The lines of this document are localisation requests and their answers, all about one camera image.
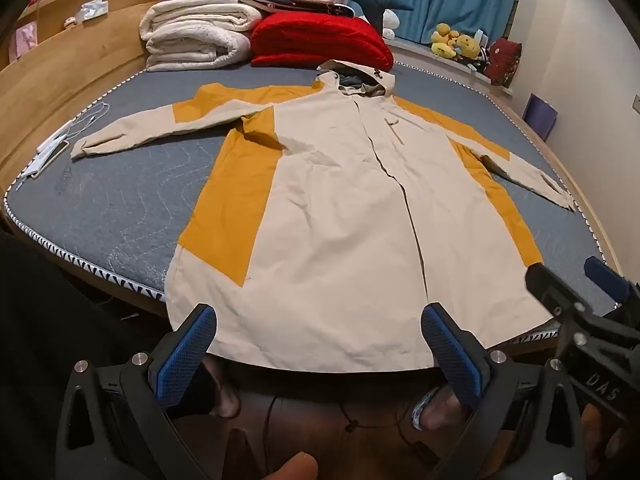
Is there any pink packet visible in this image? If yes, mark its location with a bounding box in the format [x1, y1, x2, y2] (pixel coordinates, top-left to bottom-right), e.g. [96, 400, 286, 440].
[15, 22, 38, 58]

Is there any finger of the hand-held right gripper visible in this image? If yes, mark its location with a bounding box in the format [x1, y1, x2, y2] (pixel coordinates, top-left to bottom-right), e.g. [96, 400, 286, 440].
[584, 256, 640, 311]
[525, 262, 608, 331]

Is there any person's black clothing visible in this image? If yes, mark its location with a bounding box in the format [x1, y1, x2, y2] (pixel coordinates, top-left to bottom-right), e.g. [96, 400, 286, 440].
[0, 230, 171, 480]

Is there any patterned slipper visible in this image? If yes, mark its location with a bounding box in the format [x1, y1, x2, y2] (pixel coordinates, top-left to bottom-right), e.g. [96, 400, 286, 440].
[411, 385, 441, 431]

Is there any red folded blanket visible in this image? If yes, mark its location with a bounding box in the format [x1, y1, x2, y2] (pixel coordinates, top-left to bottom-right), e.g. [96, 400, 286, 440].
[250, 11, 396, 72]

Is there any white charging cable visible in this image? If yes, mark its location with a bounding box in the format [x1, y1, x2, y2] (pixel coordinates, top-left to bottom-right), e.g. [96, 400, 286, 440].
[50, 102, 111, 146]

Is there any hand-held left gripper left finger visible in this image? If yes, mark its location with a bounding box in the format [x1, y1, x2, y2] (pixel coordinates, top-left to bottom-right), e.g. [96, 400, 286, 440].
[54, 302, 218, 480]

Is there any wooden bed frame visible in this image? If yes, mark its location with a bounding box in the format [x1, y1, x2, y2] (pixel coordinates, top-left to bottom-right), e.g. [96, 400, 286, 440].
[0, 0, 623, 321]

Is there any purple box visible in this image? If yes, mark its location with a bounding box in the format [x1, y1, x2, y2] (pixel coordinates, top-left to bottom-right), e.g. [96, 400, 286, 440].
[522, 92, 558, 142]

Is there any white window sill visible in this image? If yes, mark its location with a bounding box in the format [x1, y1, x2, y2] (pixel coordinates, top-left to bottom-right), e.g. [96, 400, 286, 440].
[385, 37, 511, 97]

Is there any person's left foot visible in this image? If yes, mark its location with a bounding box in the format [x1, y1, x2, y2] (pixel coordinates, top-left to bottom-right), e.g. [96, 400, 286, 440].
[202, 357, 242, 418]

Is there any white flat device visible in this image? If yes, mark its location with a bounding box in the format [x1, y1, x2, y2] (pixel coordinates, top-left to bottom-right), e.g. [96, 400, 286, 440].
[20, 152, 55, 179]
[36, 132, 69, 161]

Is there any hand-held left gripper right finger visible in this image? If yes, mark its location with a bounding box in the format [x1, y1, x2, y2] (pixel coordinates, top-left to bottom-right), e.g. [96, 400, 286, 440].
[421, 302, 586, 480]

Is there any black white striped plush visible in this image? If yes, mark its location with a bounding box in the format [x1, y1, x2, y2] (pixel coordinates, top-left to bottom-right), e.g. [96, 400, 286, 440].
[467, 46, 489, 74]

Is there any person's left hand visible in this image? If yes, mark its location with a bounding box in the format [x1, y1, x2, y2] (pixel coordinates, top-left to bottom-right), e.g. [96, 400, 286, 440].
[262, 452, 319, 480]

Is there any black cable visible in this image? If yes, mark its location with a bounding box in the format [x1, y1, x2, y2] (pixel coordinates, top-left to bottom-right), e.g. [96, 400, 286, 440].
[264, 394, 437, 467]

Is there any cream folded blanket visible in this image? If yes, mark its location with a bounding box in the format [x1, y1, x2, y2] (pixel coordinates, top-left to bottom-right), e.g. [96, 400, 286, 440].
[139, 0, 261, 72]

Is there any dark-trimmed folded sheet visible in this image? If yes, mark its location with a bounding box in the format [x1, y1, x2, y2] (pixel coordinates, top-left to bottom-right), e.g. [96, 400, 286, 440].
[245, 0, 357, 19]

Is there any yellow plush toy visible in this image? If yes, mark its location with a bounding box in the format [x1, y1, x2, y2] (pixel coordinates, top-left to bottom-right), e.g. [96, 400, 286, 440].
[431, 22, 462, 59]
[455, 35, 483, 62]

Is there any grey quilted mattress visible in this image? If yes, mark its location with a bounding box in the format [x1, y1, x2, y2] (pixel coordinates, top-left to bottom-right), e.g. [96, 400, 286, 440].
[2, 57, 618, 346]

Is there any beige and yellow hooded jacket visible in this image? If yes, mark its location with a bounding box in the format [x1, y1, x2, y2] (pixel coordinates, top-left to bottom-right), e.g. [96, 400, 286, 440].
[70, 59, 576, 373]

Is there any red bag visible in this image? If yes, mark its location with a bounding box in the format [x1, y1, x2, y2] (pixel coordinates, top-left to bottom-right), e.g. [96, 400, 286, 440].
[487, 39, 523, 86]

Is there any person's right foot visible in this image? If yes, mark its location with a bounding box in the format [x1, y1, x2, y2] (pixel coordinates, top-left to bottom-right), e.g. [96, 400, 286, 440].
[420, 390, 468, 431]

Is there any person's foot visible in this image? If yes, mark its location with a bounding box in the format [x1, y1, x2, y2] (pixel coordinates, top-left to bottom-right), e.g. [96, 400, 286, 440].
[420, 390, 468, 431]
[202, 357, 242, 418]

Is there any tissue pack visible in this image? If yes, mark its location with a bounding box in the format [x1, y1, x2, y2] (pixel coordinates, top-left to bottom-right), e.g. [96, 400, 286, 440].
[77, 1, 108, 21]

